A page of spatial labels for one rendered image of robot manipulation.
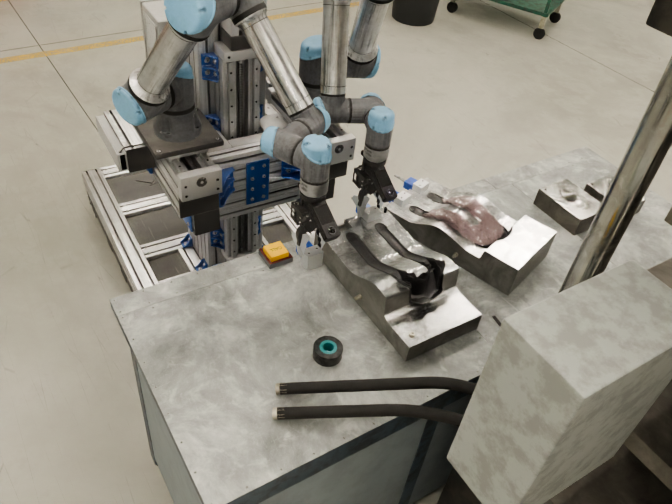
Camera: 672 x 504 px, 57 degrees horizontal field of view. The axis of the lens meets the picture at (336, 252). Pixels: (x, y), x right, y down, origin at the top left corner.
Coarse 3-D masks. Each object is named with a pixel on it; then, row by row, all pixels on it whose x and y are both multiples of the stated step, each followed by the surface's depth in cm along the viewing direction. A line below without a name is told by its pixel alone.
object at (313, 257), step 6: (306, 246) 178; (312, 246) 177; (318, 246) 177; (306, 252) 175; (312, 252) 175; (318, 252) 175; (306, 258) 175; (312, 258) 175; (318, 258) 176; (306, 264) 176; (312, 264) 176; (318, 264) 178
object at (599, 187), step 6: (600, 180) 234; (606, 180) 235; (588, 186) 232; (594, 186) 231; (600, 186) 231; (606, 186) 234; (588, 192) 233; (594, 192) 230; (600, 192) 228; (600, 198) 229; (642, 204) 229
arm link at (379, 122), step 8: (376, 112) 176; (384, 112) 177; (392, 112) 177; (368, 120) 178; (376, 120) 176; (384, 120) 175; (392, 120) 177; (368, 128) 179; (376, 128) 177; (384, 128) 177; (392, 128) 179; (368, 136) 180; (376, 136) 179; (384, 136) 179; (368, 144) 182; (376, 144) 180; (384, 144) 181
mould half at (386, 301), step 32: (352, 224) 196; (384, 224) 198; (352, 256) 186; (384, 256) 188; (352, 288) 184; (384, 288) 170; (448, 288) 182; (384, 320) 173; (416, 320) 173; (448, 320) 174; (416, 352) 169
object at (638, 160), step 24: (648, 120) 101; (648, 144) 102; (624, 168) 107; (648, 168) 105; (624, 192) 109; (600, 216) 115; (624, 216) 112; (600, 240) 116; (576, 264) 123; (600, 264) 120
